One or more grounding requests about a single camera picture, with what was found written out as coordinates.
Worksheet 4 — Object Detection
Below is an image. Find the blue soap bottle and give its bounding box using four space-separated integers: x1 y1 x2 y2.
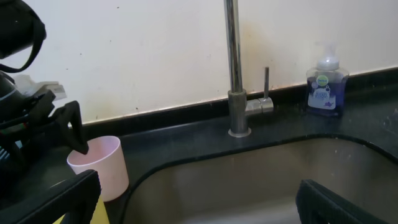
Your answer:
305 43 350 118

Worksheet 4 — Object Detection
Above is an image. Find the steel tap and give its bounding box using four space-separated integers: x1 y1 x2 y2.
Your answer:
223 0 275 138

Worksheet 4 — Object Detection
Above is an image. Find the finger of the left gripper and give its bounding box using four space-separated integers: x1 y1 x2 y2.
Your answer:
51 100 90 156

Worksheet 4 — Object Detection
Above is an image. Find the steel sink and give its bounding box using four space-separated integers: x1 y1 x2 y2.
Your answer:
119 133 398 224

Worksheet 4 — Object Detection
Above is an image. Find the yellow cup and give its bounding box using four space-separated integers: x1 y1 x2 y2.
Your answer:
52 195 110 224

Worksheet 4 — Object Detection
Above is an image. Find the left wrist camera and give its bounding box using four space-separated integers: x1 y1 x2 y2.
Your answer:
14 73 68 101

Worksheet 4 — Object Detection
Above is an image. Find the black cable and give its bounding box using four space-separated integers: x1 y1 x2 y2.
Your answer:
0 17 47 74

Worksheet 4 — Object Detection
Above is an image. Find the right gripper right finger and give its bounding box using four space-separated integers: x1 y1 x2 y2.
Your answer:
295 179 389 224

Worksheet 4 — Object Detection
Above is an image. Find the pink cup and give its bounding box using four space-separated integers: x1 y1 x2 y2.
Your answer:
67 135 130 202

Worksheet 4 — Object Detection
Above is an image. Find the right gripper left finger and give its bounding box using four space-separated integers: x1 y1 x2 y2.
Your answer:
0 169 102 224

